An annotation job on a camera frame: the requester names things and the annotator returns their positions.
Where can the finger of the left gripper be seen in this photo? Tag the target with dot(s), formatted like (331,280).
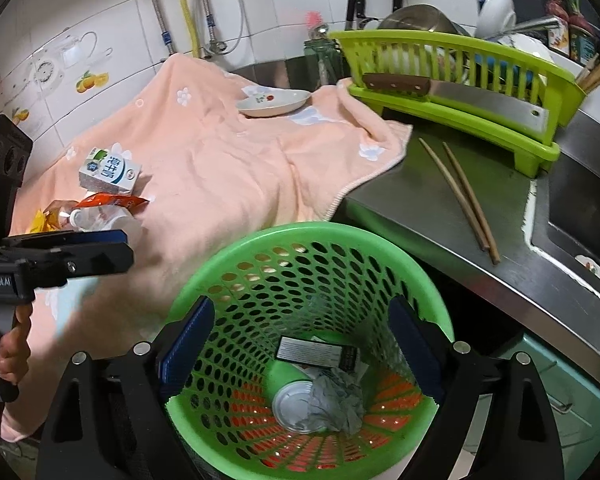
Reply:
(50,240)
(56,266)

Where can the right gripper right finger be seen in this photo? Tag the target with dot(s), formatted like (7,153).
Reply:
(520,439)

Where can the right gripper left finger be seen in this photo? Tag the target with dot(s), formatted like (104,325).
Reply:
(108,419)

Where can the clear plastic bottle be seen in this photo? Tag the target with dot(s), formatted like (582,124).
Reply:
(104,218)

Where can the orange snack wrapper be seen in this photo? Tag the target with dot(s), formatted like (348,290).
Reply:
(129,202)

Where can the yellow snack wrapper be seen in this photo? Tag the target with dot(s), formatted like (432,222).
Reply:
(40,222)

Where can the white milk carton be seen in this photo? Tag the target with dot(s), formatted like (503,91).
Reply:
(110,172)

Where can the white paper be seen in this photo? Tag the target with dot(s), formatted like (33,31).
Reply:
(335,403)

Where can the black glue box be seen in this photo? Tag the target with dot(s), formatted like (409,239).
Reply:
(317,354)

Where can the white paper cup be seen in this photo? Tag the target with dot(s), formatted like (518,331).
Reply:
(293,411)

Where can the green trash basket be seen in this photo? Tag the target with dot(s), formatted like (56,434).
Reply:
(315,281)

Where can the person's left hand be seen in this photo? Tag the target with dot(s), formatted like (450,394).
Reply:
(14,347)

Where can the amber plastic bottle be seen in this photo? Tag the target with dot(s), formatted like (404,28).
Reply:
(65,209)

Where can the peach flowered towel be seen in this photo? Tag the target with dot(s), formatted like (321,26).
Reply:
(210,176)

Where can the wooden chopstick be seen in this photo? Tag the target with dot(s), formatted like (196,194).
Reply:
(459,195)
(475,205)

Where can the white saucer plate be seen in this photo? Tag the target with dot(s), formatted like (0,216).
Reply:
(265,102)

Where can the steel sink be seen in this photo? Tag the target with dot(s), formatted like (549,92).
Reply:
(562,214)

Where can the green dish rack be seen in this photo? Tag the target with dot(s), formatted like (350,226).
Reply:
(465,60)

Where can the steel pot lid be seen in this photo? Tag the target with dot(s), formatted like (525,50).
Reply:
(419,17)

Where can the white bowl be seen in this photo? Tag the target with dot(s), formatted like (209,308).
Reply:
(495,16)

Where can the cleaver with wooden handle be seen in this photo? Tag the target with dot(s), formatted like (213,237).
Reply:
(507,111)

